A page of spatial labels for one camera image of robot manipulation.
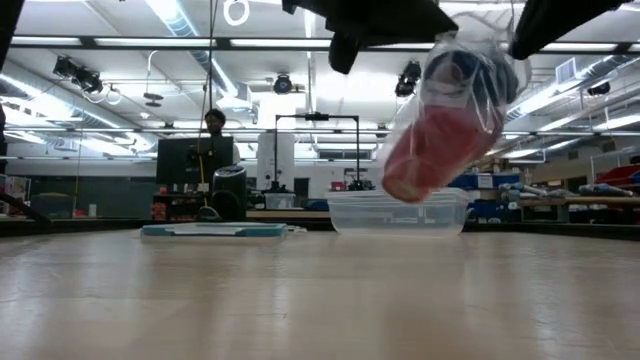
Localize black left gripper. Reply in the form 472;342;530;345
282;0;459;47

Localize blue bandage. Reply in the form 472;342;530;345
424;47;520;110

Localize clear zip bag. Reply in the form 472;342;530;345
377;29;532;205

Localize red bandage roll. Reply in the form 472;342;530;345
382;104;504;204

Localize clear plastic container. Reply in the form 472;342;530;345
327;187;472;237

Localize clear lid blue rim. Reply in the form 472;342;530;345
139;221;307;239

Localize white air vent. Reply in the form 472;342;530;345
554;57;581;86

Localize blue storage bin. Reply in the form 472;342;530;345
447;172;521;190

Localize red storage bin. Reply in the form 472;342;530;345
594;163;640;187

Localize wooden workbench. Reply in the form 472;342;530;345
519;194;640;224

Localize white cabinet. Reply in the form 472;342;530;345
255;132;296;191

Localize person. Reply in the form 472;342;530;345
203;108;242;166

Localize long ceiling light strip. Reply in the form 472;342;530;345
9;35;217;49

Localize black monitor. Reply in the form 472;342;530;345
156;135;235;185

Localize black shelf red items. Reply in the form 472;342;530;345
151;192;211;222

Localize black hanging camera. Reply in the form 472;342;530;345
394;59;424;98

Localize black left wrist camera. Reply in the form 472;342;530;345
327;32;364;76

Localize black dome camera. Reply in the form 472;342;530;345
272;73;295;95

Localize white hanging ring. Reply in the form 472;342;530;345
223;0;250;27

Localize black hanging camera rig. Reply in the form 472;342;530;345
52;55;105;95

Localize black aluminium table frame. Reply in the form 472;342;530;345
0;192;640;242

